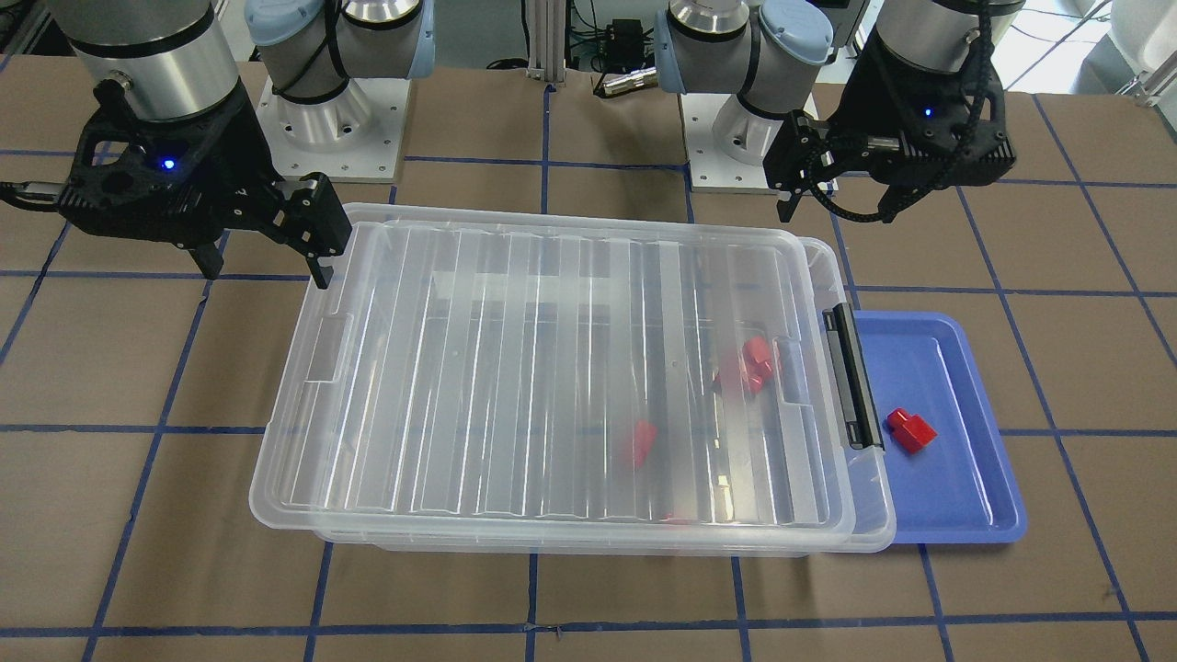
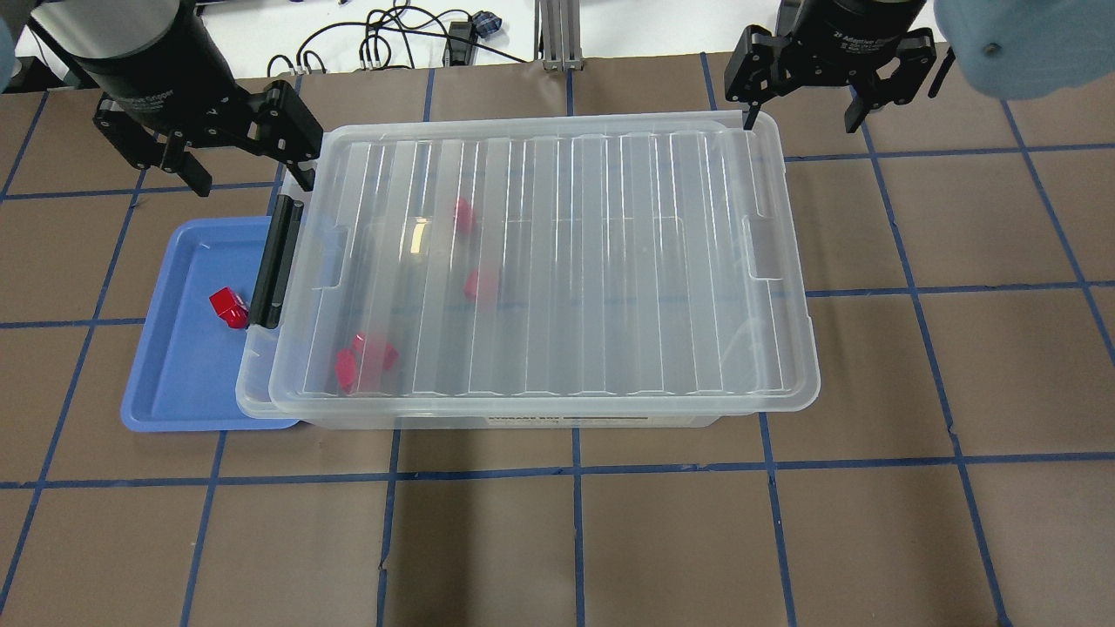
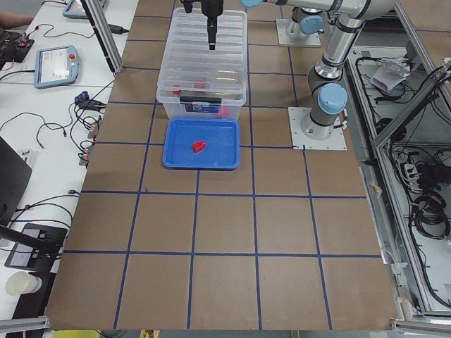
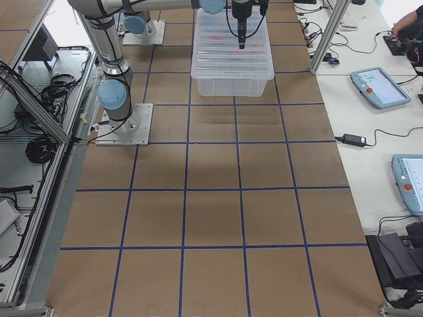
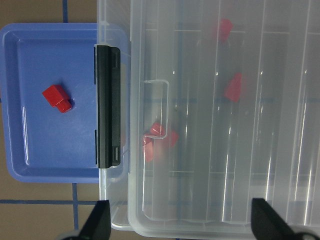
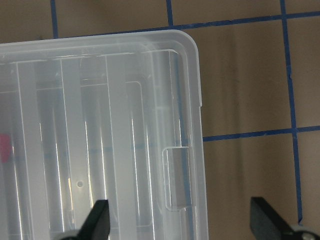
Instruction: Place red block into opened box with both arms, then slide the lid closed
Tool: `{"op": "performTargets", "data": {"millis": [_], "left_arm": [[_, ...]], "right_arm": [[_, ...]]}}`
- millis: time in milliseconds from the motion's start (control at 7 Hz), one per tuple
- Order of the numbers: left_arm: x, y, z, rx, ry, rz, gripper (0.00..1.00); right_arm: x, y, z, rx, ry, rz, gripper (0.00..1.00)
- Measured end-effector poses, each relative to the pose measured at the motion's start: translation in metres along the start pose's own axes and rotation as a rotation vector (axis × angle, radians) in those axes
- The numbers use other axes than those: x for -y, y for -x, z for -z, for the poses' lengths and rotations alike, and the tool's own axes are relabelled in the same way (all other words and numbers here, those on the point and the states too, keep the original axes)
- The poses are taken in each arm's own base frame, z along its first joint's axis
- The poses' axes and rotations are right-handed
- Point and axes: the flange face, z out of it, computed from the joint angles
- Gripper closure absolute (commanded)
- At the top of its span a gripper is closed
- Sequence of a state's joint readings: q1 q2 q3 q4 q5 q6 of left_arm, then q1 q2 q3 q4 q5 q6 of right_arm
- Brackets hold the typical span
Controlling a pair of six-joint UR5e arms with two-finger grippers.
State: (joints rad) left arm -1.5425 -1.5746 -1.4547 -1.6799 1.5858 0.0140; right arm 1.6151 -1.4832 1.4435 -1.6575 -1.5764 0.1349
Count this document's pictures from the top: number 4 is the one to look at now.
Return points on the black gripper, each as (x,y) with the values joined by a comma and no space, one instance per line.
(240,9)

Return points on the clear plastic box lid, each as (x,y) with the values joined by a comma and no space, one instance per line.
(216,52)

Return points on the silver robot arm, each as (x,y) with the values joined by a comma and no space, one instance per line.
(115,93)
(140,25)

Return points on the clear plastic storage box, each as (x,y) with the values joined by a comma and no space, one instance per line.
(231,87)

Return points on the blue teach pendant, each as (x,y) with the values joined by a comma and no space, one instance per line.
(379,88)
(407,170)

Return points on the black power adapter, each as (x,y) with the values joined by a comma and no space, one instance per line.
(350,139)

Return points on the black laptop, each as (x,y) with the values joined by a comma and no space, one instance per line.
(397,260)

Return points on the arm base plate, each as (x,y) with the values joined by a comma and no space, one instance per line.
(157,39)
(135,131)

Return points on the aluminium frame post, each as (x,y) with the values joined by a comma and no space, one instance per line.
(330,29)

